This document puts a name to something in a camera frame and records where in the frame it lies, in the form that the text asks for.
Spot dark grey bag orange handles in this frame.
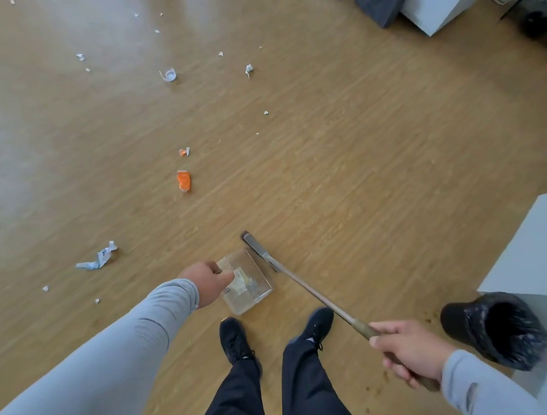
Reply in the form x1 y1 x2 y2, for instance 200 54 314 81
354 0 416 30

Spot person's right hand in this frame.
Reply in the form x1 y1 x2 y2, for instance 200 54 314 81
368 317 459 391

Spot black trash bin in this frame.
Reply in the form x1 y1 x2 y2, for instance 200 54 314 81
439 289 547 376

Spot clear plastic dustpan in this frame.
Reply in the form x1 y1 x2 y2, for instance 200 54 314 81
215 246 277 317

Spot black shoe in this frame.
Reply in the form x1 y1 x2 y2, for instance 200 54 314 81
285 306 336 352
218 315 263 376

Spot person's left forearm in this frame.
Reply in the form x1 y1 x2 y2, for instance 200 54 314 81
0 277 205 415

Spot black right shoe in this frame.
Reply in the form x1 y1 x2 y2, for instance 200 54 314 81
285 306 336 352

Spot long-handled broom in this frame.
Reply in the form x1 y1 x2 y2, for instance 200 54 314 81
240 222 442 401

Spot grey metal filing cabinet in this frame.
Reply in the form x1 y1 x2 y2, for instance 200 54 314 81
473 189 547 358

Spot large light grey cabinet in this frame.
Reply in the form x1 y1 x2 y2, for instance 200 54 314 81
400 0 498 38

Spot person's leg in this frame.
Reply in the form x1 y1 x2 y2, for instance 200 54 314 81
279 337 358 415
194 357 265 415

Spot black left shoe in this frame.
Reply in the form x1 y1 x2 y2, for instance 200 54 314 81
218 315 263 376

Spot person's left leg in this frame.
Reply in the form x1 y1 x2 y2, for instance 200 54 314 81
194 357 265 415

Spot person's left hand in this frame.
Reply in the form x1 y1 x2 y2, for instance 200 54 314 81
176 259 237 311

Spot white-blue paper scrap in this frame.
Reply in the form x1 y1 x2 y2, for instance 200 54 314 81
74 240 120 272

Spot black metal rack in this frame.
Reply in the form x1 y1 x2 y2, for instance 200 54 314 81
490 0 547 63

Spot person's right leg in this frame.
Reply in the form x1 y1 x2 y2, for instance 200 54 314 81
279 337 358 415

